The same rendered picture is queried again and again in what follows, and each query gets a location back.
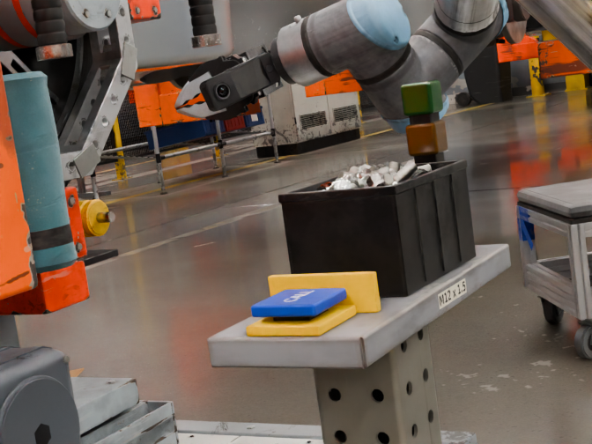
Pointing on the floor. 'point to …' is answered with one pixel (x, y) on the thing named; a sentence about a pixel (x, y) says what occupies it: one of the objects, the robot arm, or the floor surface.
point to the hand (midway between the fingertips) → (180, 107)
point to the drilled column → (381, 398)
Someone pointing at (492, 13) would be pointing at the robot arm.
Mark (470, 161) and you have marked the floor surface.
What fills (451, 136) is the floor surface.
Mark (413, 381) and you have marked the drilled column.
